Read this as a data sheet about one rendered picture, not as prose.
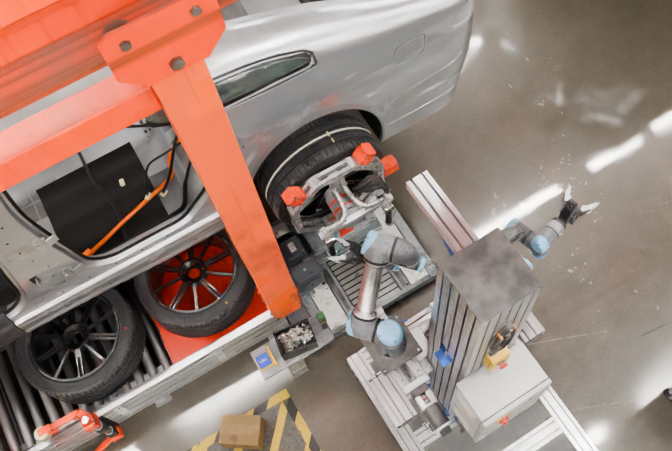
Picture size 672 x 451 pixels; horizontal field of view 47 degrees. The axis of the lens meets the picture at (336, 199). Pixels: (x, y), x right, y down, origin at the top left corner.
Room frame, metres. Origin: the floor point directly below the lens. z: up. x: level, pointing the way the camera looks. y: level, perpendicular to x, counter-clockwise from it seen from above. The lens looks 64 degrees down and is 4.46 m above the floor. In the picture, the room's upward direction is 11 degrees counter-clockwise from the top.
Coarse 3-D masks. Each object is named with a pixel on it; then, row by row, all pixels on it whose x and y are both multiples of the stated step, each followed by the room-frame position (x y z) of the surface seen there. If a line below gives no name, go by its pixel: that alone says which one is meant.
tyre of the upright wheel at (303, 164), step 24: (336, 120) 2.03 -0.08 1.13; (360, 120) 2.08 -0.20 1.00; (288, 144) 1.93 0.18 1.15; (312, 144) 1.89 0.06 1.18; (336, 144) 1.87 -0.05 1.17; (264, 168) 1.89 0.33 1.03; (288, 168) 1.81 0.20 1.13; (312, 168) 1.77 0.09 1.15; (264, 192) 1.82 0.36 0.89; (288, 216) 1.71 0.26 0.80; (312, 216) 1.75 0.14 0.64
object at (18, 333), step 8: (0, 312) 1.40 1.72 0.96; (0, 320) 1.35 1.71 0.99; (8, 320) 1.35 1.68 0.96; (0, 328) 1.33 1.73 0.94; (8, 328) 1.33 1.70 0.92; (16, 328) 1.33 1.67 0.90; (0, 336) 1.30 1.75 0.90; (8, 336) 1.31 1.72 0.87; (16, 336) 1.32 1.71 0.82; (0, 344) 1.29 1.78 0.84; (8, 344) 1.30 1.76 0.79
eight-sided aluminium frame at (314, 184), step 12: (336, 168) 1.77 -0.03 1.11; (348, 168) 1.75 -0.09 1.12; (360, 168) 1.77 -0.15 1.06; (372, 168) 1.79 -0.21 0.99; (312, 180) 1.72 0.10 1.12; (324, 180) 1.71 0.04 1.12; (384, 180) 1.82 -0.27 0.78; (312, 192) 1.68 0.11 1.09; (372, 192) 1.79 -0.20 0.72; (324, 216) 1.75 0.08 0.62; (300, 228) 1.63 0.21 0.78; (312, 228) 1.66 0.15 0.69
